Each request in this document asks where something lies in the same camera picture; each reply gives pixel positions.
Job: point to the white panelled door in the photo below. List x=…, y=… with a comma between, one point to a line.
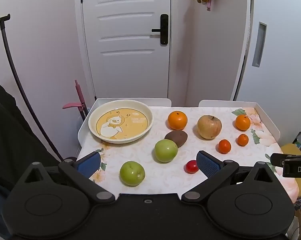
x=125, y=62

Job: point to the brown kiwi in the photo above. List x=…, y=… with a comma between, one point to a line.
x=176, y=138

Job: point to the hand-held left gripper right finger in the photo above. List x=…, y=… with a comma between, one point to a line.
x=208, y=165

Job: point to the red cherry tomato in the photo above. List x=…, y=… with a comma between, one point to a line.
x=191, y=167

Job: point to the yellow stool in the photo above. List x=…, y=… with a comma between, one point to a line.
x=291, y=150

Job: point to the medium orange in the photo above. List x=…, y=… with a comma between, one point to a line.
x=243, y=122

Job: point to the cream plate with cartoon print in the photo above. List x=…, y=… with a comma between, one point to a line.
x=120, y=126

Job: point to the green apple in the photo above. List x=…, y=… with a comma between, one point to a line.
x=132, y=173
x=166, y=151

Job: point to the pink hanging item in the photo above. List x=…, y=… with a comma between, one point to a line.
x=209, y=3

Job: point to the small orange tangerine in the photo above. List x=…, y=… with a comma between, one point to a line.
x=243, y=140

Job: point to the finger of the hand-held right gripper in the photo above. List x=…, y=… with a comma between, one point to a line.
x=278, y=159

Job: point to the white table with raised rim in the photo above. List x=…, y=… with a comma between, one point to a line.
x=268, y=116

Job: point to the white wardrobe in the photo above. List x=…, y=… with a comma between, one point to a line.
x=280, y=87

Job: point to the black stand pole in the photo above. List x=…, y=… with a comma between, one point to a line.
x=11, y=62

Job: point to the large orange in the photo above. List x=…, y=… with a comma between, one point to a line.
x=177, y=120

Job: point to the small orange-red tomato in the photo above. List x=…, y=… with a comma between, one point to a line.
x=224, y=146

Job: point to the yellow-red apple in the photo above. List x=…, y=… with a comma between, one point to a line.
x=209, y=127

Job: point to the dark clothing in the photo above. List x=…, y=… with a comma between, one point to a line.
x=13, y=135

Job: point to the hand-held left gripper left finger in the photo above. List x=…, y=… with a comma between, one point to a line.
x=89, y=164

